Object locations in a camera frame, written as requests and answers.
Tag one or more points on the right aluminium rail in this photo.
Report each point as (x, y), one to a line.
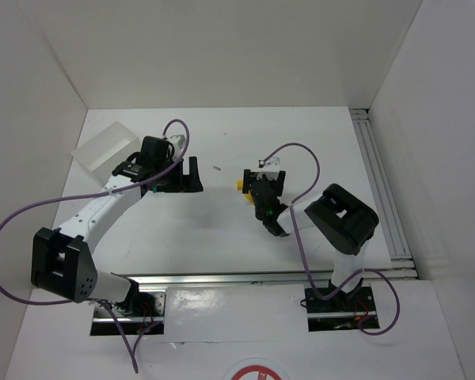
(387, 210)

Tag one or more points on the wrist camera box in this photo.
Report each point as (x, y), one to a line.
(269, 169)
(176, 145)

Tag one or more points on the aluminium rail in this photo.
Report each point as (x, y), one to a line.
(387, 210)
(229, 278)

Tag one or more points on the front aluminium rail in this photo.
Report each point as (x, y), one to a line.
(229, 278)

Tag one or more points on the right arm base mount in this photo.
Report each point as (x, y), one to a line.
(336, 315)

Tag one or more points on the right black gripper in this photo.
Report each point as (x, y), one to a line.
(264, 180)

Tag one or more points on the clear plastic container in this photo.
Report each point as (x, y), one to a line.
(104, 152)

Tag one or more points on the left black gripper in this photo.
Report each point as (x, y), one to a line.
(178, 180)

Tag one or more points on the red prohibition sign sticker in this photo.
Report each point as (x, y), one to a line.
(256, 369)

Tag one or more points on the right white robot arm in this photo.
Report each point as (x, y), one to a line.
(345, 222)

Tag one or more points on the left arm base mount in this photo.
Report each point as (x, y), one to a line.
(132, 322)

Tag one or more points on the yellow rectangular block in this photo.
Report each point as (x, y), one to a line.
(249, 198)

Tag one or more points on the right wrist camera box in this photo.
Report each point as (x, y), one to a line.
(269, 169)

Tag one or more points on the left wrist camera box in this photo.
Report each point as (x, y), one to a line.
(176, 145)

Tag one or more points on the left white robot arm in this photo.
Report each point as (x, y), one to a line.
(62, 258)

